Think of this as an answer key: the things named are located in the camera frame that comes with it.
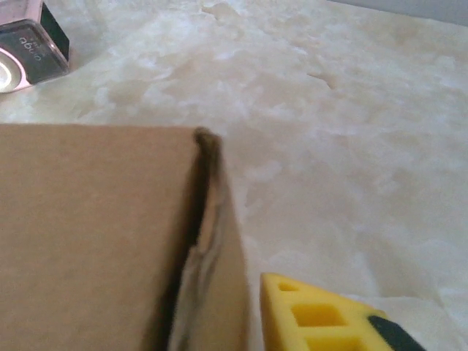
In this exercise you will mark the brown cardboard box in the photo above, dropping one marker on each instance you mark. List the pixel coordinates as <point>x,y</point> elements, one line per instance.
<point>95,237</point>

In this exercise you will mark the small pink box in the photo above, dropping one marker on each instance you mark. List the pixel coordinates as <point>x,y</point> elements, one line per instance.
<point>29,44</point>

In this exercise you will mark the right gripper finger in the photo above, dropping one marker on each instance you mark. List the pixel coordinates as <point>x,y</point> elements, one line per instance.
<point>321,329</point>

